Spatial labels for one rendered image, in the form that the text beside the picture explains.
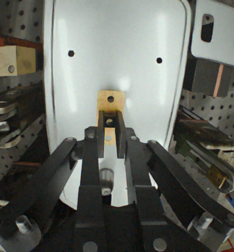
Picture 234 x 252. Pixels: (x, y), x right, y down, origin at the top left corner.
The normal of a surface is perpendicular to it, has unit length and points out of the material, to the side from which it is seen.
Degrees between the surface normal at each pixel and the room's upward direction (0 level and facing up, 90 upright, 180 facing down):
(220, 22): 0
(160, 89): 0
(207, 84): 0
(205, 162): 78
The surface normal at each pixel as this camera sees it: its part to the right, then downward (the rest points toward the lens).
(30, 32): 0.07, 0.40
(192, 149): -0.96, 0.04
